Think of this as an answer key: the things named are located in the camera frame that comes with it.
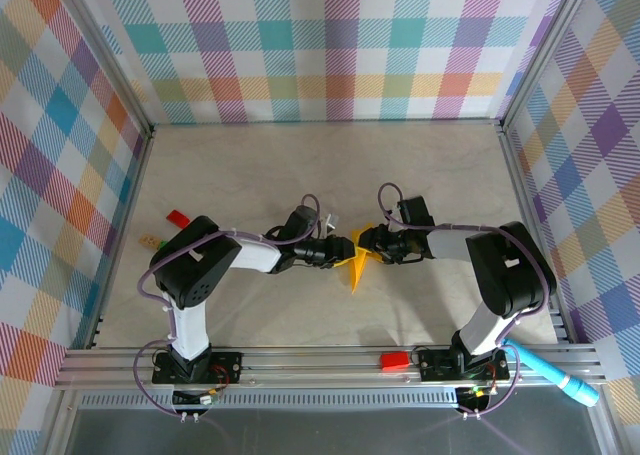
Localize yellow paper sheet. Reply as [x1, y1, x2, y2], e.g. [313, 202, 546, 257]
[343, 222, 377, 296]

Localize red rectangular block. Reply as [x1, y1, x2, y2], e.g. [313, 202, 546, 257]
[380, 352, 410, 373]

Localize long aluminium table edge bar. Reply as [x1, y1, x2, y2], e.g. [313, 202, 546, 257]
[149, 118, 504, 127]

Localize aluminium table side bar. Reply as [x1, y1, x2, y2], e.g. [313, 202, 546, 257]
[87, 127, 156, 351]
[497, 124, 574, 349]

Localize grey metal panel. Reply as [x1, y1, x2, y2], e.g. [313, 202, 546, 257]
[62, 407, 604, 455]

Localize teal cylindrical tube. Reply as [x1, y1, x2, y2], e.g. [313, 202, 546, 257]
[502, 342, 600, 407]

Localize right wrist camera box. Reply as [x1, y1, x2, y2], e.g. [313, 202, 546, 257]
[397, 196, 435, 226]

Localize wide aluminium extrusion rail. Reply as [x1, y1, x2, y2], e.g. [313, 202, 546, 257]
[53, 344, 607, 392]

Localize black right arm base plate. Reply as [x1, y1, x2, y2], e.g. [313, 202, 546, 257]
[417, 347, 511, 382]

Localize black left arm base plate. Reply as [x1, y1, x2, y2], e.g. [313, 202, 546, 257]
[151, 349, 245, 387]

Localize slotted grey cable duct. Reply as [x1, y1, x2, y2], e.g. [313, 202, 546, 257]
[79, 392, 461, 410]

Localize black cable mount bracket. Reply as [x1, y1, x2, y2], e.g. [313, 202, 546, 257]
[171, 387, 225, 424]
[455, 383, 497, 422]

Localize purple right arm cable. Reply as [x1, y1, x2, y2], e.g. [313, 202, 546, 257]
[376, 182, 549, 419]

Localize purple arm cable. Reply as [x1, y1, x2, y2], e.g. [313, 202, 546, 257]
[133, 193, 324, 419]
[376, 182, 549, 419]

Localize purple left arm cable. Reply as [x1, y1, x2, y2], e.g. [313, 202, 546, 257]
[133, 193, 324, 419]

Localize aluminium frame post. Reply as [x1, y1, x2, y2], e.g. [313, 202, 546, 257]
[497, 0, 599, 134]
[49, 0, 156, 139]

